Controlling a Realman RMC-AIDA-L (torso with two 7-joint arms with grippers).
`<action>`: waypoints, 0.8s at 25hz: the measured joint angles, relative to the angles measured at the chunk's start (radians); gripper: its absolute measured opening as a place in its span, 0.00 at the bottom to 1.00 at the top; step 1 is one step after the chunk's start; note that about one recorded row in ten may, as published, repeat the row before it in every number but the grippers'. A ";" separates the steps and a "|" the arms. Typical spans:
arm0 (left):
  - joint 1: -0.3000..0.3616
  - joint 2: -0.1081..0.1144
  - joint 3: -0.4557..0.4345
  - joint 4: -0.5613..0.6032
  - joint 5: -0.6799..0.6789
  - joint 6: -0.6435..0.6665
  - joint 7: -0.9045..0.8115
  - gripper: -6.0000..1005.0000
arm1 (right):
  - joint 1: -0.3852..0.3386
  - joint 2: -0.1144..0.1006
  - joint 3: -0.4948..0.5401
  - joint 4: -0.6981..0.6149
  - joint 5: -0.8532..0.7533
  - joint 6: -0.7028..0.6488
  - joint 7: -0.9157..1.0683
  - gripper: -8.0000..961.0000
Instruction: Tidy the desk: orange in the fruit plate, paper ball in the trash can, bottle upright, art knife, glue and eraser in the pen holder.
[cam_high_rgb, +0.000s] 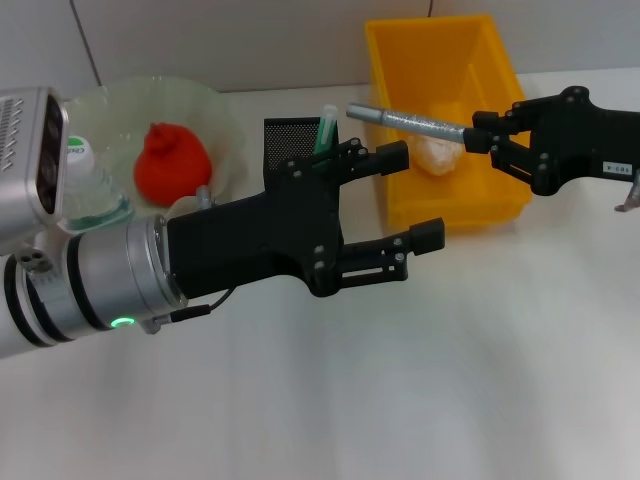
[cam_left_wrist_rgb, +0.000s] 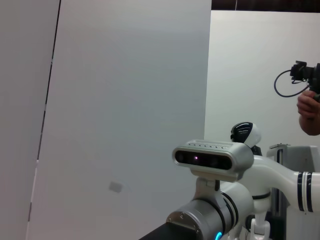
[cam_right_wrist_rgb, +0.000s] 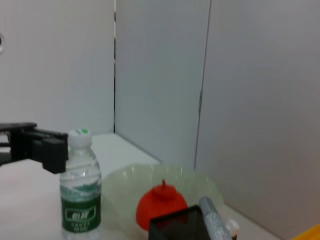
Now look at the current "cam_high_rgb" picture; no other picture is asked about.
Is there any white paper ball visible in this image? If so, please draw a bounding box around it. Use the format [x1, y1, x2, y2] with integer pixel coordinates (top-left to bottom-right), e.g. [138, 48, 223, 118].
[409, 132, 466, 177]

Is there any red-orange toy orange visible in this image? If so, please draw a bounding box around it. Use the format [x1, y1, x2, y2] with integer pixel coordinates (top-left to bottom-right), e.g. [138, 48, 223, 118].
[133, 121, 214, 207]

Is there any clear water bottle green label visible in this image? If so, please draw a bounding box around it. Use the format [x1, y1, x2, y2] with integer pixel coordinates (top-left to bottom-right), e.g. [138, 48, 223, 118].
[64, 134, 136, 234]

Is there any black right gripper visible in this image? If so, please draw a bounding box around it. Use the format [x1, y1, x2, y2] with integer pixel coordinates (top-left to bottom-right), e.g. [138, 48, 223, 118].
[463, 85, 640, 197]

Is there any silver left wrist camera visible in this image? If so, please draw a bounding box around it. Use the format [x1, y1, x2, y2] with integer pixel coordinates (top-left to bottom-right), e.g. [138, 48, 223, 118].
[0, 86, 74, 251]

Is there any left gripper cable with plug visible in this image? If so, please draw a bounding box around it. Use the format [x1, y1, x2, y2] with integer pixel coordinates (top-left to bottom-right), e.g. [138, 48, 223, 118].
[142, 287, 236, 335]

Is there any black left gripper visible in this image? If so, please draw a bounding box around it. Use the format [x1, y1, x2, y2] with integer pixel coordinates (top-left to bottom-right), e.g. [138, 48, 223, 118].
[164, 158, 351, 301]

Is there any gripper cable with plug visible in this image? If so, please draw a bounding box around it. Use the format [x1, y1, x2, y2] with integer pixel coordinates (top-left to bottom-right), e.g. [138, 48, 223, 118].
[142, 287, 236, 335]
[614, 169, 640, 214]

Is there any silver glitter pen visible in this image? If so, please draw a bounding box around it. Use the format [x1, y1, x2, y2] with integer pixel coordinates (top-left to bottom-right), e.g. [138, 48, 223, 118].
[346, 102, 474, 144]

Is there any yellow plastic bin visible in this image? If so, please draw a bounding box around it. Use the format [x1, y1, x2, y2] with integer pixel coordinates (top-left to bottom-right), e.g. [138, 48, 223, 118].
[364, 13, 534, 236]

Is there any translucent wavy fruit plate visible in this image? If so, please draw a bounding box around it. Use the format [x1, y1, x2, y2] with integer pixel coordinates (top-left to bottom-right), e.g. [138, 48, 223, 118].
[62, 75, 247, 216]

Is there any right gripper cable with plug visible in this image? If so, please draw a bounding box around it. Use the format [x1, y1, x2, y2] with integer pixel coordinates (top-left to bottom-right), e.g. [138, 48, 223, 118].
[614, 169, 640, 214]

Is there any mint green pen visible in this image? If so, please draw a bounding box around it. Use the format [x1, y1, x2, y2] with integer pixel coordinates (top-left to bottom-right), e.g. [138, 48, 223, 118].
[312, 103, 340, 166]

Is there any black mesh pen holder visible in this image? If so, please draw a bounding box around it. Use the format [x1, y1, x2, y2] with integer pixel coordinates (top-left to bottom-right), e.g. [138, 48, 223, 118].
[263, 115, 346, 174]

